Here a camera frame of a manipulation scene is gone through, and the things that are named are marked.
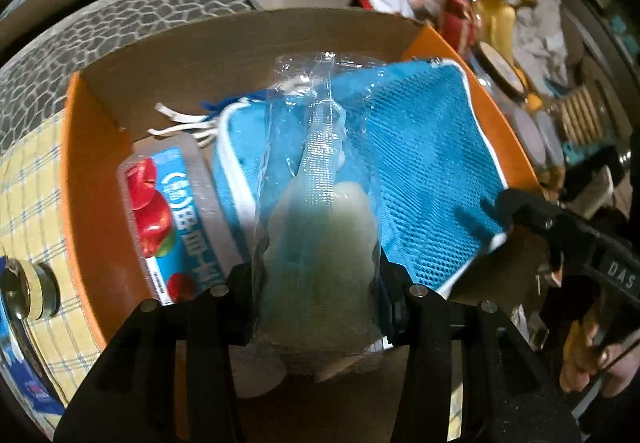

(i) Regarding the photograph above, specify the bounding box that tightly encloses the bunch of bananas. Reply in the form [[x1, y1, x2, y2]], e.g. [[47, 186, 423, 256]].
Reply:
[[475, 0, 536, 66]]

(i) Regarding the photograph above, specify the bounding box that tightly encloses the blue mesh bag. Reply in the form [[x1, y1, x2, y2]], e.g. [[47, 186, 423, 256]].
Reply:
[[200, 58, 511, 299]]

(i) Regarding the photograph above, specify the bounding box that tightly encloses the glass jar brown lid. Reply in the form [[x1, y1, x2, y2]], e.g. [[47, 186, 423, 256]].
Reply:
[[470, 40, 526, 99]]

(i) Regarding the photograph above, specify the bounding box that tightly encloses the clear packet with white item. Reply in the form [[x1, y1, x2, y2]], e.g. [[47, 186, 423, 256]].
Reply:
[[250, 50, 388, 384]]

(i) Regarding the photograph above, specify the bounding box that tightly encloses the orange cardboard box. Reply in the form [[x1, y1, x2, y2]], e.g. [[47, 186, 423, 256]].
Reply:
[[60, 8, 543, 443]]

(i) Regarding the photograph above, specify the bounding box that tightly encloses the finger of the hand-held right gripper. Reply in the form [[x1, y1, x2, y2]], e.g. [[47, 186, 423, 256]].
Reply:
[[477, 187, 558, 249]]

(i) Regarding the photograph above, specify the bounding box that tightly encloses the white crumpled cloth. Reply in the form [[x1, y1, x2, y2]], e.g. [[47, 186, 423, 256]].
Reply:
[[515, 0, 571, 84]]

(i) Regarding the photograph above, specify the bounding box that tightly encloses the yellow checked tablecloth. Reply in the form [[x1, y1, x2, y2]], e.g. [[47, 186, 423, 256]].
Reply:
[[0, 108, 108, 404]]

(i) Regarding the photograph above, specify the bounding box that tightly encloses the blue wet wipes packet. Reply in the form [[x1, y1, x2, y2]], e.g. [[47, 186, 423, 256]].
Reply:
[[0, 323, 66, 424]]

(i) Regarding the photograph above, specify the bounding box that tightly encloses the small glass jar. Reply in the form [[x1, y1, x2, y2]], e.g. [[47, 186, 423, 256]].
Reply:
[[0, 259, 62, 321]]

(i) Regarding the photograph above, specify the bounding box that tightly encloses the blue labelled plastic packet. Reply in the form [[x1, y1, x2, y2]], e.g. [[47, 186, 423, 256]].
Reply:
[[116, 133, 251, 306]]

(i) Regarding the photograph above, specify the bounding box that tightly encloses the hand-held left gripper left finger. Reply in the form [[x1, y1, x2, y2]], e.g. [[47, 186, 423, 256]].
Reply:
[[52, 263, 261, 443]]

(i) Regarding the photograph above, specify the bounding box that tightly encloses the round container grey lid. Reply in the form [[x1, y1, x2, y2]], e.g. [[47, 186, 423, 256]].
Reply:
[[537, 113, 566, 164], [512, 110, 551, 169]]

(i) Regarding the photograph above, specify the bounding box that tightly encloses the person's right hand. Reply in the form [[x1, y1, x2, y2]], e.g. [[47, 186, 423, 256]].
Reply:
[[560, 313, 640, 399]]

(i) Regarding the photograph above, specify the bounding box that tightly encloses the grey stone pattern mat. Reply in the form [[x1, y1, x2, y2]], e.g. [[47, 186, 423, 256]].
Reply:
[[0, 0, 251, 164]]

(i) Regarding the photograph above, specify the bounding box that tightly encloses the red and gold package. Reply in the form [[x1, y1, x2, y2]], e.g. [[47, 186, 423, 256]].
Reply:
[[440, 0, 486, 49]]

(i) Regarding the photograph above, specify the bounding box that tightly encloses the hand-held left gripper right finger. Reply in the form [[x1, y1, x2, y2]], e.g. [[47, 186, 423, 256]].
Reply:
[[377, 258, 583, 443]]

